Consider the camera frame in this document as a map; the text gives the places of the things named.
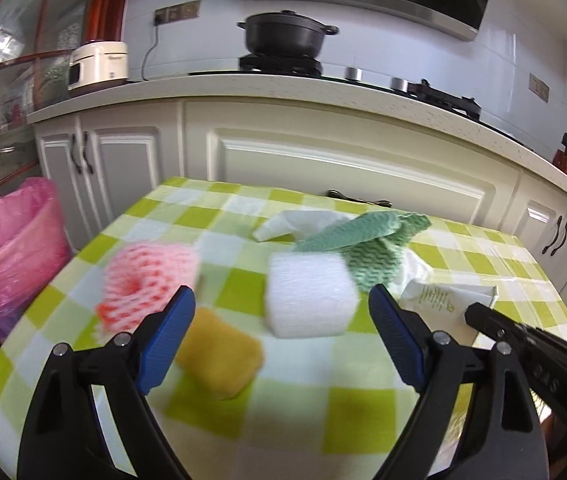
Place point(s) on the red container with black top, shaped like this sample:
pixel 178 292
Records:
pixel 565 160

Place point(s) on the green white checked tablecloth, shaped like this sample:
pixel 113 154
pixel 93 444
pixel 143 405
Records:
pixel 288 410

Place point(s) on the green patterned cloth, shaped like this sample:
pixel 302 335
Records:
pixel 363 240

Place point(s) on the black glass gas hob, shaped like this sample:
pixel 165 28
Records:
pixel 376 83

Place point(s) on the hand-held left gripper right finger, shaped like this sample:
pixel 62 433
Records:
pixel 396 340

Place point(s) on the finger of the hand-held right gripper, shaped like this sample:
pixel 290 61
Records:
pixel 488 324

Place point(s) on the black cooking pot with lid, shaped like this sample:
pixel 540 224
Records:
pixel 283 35

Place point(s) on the pink bin with plastic liner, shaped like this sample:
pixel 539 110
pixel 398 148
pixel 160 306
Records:
pixel 18 250

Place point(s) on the cream kitchen base cabinet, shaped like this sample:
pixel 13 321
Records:
pixel 338 160

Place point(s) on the small white foam block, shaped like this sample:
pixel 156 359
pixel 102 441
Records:
pixel 308 295

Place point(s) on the silver hob knob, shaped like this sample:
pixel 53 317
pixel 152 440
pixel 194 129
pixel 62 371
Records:
pixel 399 84
pixel 354 74

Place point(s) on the black burner grate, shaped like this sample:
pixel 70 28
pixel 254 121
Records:
pixel 443 97
pixel 281 64

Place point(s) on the yellow sponge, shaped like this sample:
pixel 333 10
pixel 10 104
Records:
pixel 223 355

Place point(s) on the white tissue paper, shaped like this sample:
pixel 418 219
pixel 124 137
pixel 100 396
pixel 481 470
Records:
pixel 303 222

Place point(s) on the white paper packet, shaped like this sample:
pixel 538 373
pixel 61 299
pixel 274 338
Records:
pixel 438 300

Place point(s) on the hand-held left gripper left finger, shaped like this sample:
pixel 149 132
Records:
pixel 168 340

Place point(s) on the gold wall switch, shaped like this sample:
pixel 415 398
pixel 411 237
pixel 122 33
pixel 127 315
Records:
pixel 538 87

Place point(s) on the gold wall outlet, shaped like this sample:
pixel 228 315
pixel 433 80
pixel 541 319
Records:
pixel 183 11

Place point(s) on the white rice cooker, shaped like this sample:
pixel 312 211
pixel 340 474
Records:
pixel 98 65

